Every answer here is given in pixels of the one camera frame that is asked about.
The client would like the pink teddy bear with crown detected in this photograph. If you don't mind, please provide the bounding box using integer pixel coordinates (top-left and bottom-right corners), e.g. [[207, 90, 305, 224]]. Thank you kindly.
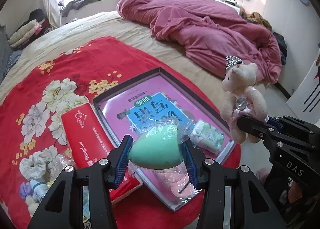
[[220, 55, 267, 144]]

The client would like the purple satin scrunchie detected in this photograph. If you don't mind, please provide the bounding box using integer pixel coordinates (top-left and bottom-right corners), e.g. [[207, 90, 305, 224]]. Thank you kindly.
[[19, 182, 33, 200]]

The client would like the white floral scrunchie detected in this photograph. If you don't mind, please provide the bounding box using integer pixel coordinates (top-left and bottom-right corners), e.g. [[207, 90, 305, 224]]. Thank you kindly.
[[19, 151, 53, 182]]

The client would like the pink bag with headband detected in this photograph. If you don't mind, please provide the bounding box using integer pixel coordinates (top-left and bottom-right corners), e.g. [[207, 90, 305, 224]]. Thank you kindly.
[[136, 163, 200, 211]]

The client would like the green makeup sponge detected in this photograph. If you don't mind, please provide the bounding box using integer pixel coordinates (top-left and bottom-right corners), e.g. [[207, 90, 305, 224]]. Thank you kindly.
[[129, 124, 182, 170]]

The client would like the cream plush rabbit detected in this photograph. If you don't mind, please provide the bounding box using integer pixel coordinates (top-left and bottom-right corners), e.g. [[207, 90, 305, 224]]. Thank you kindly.
[[25, 195, 40, 218]]

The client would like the white supplement bottle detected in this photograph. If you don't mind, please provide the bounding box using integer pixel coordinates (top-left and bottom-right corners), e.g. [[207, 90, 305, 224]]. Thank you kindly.
[[30, 179, 49, 203]]

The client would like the red cardboard box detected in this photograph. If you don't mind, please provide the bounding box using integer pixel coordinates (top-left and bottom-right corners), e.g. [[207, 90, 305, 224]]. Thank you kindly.
[[61, 102, 143, 206]]

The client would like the red floral blanket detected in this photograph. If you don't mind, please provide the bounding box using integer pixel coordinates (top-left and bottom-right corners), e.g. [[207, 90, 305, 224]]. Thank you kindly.
[[1, 37, 240, 228]]

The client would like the brown clothes heap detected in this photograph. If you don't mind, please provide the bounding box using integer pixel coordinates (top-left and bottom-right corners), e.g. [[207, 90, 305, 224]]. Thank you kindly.
[[241, 10, 272, 31]]

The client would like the pink crumpled duvet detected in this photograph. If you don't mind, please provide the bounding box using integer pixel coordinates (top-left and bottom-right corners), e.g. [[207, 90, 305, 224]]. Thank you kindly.
[[117, 0, 281, 84]]

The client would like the dark tray with pink book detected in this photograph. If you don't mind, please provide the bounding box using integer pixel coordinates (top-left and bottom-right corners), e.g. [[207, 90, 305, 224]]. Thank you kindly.
[[92, 67, 237, 212]]

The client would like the blue patterned pillow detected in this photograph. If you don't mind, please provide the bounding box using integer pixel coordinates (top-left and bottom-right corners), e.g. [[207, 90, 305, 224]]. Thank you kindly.
[[3, 50, 22, 77]]

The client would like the grey quilted headboard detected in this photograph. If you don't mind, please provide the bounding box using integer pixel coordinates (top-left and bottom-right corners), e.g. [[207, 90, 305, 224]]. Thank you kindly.
[[0, 26, 12, 83]]

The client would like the folded clothes pile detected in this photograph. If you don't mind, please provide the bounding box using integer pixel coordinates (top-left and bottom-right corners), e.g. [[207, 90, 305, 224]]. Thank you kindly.
[[8, 9, 52, 50]]

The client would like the beige bed sheet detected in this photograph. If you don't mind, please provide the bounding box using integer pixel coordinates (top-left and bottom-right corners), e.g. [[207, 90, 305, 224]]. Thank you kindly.
[[1, 11, 224, 108]]

